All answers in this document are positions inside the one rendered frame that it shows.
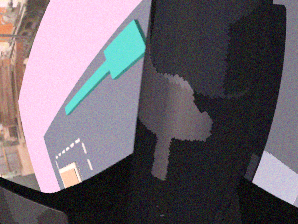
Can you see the white square tile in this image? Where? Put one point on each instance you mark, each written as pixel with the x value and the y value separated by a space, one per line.
pixel 71 175

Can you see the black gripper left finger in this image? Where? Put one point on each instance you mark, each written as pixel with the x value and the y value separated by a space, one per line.
pixel 102 199

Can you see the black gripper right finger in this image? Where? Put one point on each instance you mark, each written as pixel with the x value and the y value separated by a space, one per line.
pixel 253 205

